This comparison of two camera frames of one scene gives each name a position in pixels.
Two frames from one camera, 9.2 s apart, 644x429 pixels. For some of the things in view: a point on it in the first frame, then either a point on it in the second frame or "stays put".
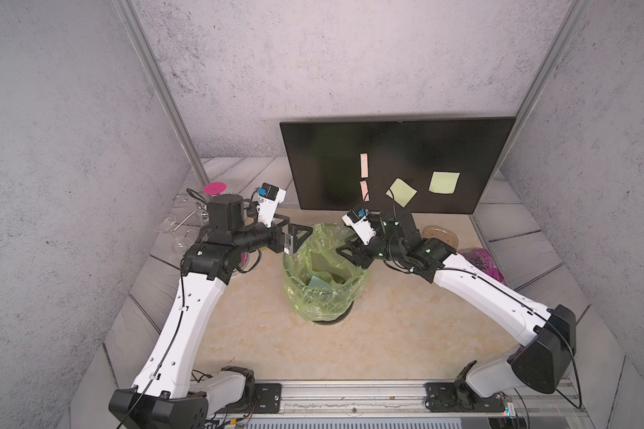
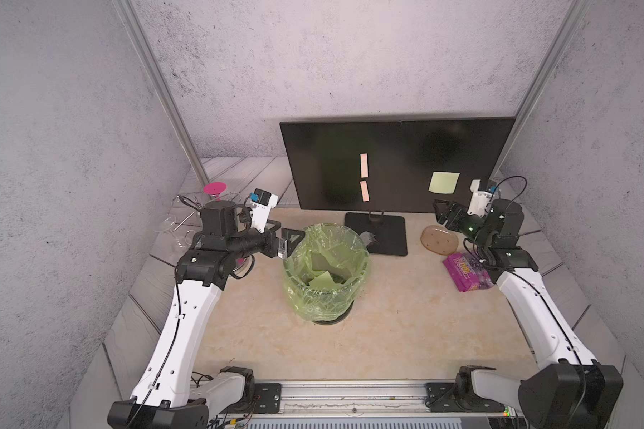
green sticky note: [444, 181] stays put
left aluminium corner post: [164, 84] stays put
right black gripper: [355, 257] -> [459, 211]
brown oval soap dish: [435, 231] stays put
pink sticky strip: [365, 192] stays put
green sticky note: [401, 192] -> [324, 281]
